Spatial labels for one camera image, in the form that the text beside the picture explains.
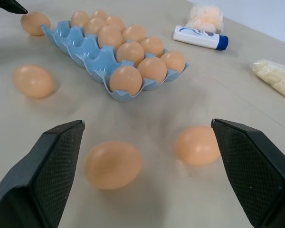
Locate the tan egg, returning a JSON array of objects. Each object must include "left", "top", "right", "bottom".
[
  {"left": 12, "top": 64, "right": 55, "bottom": 99},
  {"left": 84, "top": 141, "right": 143, "bottom": 190},
  {"left": 160, "top": 51, "right": 187, "bottom": 75},
  {"left": 137, "top": 57, "right": 168, "bottom": 85},
  {"left": 116, "top": 41, "right": 145, "bottom": 67},
  {"left": 140, "top": 36, "right": 165, "bottom": 58},
  {"left": 91, "top": 9, "right": 109, "bottom": 20},
  {"left": 109, "top": 66, "right": 143, "bottom": 94},
  {"left": 122, "top": 24, "right": 147, "bottom": 44},
  {"left": 70, "top": 10, "right": 91, "bottom": 28},
  {"left": 20, "top": 11, "right": 51, "bottom": 37},
  {"left": 97, "top": 25, "right": 124, "bottom": 49},
  {"left": 84, "top": 17, "right": 107, "bottom": 36},
  {"left": 105, "top": 15, "right": 126, "bottom": 34},
  {"left": 174, "top": 125, "right": 221, "bottom": 166}
]

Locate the clear bag of white pieces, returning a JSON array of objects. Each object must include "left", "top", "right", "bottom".
[{"left": 249, "top": 58, "right": 285, "bottom": 103}]

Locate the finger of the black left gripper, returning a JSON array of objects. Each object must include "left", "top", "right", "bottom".
[{"left": 0, "top": 0, "right": 29, "bottom": 14}]

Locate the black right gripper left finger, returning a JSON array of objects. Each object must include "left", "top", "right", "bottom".
[{"left": 0, "top": 120, "right": 86, "bottom": 228}]

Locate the orange and white bath puff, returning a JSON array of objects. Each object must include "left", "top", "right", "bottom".
[{"left": 185, "top": 4, "right": 224, "bottom": 34}]

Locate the white bottle with blue cap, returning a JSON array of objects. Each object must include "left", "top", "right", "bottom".
[{"left": 172, "top": 25, "right": 229, "bottom": 51}]

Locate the blue plastic egg tray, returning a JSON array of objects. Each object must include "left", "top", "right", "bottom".
[{"left": 40, "top": 20, "right": 192, "bottom": 103}]

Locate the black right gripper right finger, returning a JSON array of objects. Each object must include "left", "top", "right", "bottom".
[{"left": 211, "top": 118, "right": 285, "bottom": 228}]

